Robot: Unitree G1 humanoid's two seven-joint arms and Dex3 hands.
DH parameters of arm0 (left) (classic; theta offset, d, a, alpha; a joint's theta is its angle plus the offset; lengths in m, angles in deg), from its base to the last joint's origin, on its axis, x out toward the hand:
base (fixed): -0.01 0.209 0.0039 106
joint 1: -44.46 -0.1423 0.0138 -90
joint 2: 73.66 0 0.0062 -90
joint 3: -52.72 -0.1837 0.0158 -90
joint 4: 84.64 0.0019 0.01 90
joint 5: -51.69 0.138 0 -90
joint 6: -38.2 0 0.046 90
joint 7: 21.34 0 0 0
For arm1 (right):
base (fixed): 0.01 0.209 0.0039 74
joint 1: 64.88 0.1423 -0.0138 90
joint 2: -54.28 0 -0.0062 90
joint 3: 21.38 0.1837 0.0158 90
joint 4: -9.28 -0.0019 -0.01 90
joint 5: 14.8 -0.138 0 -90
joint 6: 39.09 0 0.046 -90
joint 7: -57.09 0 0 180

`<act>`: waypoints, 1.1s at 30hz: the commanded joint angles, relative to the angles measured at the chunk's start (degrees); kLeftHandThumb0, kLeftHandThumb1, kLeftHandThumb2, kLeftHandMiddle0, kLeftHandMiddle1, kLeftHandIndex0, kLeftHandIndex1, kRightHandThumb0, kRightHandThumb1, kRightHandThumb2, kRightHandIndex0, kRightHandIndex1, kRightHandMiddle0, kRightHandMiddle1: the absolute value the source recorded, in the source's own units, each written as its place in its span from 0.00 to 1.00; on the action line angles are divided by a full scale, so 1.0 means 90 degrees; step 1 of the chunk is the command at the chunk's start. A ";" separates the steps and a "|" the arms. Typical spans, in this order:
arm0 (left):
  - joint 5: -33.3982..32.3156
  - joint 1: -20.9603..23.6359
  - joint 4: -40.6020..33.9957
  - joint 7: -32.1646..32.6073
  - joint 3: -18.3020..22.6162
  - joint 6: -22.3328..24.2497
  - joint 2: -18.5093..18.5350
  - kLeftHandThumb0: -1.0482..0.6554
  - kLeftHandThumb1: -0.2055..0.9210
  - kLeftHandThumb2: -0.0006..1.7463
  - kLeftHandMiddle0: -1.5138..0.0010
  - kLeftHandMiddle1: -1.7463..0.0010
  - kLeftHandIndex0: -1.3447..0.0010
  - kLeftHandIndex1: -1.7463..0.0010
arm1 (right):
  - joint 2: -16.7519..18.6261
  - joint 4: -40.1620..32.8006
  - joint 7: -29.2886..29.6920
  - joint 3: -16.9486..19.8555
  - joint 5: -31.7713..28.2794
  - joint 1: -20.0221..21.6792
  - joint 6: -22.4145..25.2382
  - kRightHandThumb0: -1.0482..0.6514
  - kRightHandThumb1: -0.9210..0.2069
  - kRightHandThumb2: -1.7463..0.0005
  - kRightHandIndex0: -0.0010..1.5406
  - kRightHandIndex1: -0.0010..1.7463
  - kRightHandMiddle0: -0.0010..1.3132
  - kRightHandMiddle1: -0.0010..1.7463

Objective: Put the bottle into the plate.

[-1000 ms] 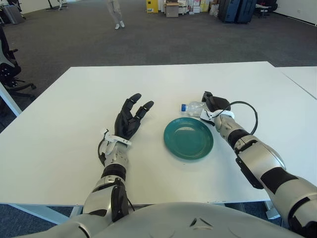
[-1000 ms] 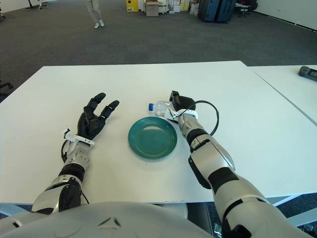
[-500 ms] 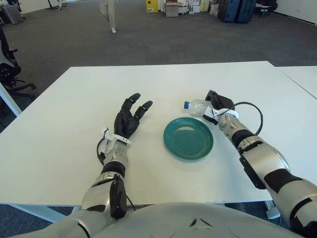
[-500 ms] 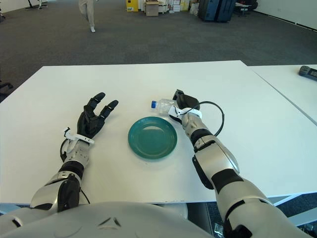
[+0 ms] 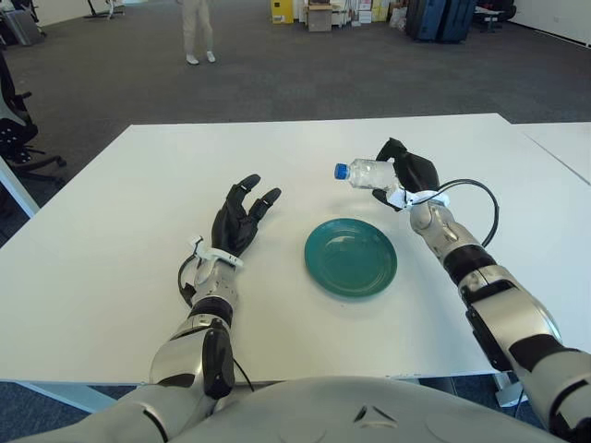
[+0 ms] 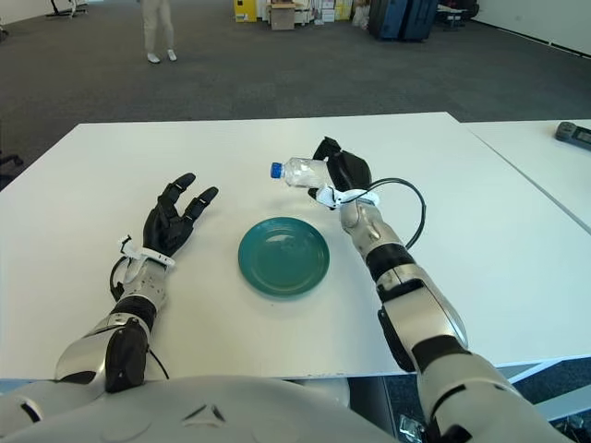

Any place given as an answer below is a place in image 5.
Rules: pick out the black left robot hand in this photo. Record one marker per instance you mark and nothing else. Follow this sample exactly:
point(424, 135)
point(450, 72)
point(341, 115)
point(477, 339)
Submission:
point(231, 226)

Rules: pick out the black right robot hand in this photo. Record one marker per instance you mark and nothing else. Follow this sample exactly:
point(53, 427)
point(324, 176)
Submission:
point(418, 173)

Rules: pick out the clear bottle with blue cap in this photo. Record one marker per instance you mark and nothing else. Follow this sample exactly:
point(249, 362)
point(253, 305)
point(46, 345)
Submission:
point(369, 173)

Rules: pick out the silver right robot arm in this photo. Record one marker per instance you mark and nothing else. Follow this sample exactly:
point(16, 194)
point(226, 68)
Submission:
point(508, 295)

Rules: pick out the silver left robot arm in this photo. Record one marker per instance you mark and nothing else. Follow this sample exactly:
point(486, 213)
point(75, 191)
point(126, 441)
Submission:
point(182, 350)

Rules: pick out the green round plate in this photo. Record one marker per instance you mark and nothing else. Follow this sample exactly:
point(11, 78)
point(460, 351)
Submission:
point(351, 260)

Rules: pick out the white plastic bag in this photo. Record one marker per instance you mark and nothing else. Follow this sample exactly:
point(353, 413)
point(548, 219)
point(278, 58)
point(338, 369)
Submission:
point(398, 20)

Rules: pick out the blue suitcase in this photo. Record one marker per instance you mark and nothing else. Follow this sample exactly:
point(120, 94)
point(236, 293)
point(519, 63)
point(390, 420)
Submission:
point(458, 20)

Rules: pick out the stack of white boxes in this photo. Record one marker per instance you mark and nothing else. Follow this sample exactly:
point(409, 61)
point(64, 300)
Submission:
point(365, 11)

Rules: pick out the dark distant office chair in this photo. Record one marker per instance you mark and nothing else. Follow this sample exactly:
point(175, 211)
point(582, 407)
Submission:
point(496, 13)

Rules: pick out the person in beige trousers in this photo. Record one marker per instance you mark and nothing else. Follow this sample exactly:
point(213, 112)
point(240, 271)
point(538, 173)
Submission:
point(194, 27)

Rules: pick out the grey robot torso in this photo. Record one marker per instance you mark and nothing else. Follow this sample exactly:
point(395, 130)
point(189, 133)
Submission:
point(323, 410)

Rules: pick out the yellow cabinet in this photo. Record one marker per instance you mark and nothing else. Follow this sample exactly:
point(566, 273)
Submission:
point(281, 11)

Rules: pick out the white neighbouring desk edge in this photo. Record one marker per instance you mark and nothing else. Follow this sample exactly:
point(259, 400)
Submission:
point(18, 189)

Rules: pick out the black office chair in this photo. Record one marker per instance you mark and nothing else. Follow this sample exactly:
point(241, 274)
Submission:
point(18, 134)

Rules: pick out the grey storage bin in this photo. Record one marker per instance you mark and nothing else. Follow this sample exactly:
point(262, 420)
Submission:
point(23, 27)

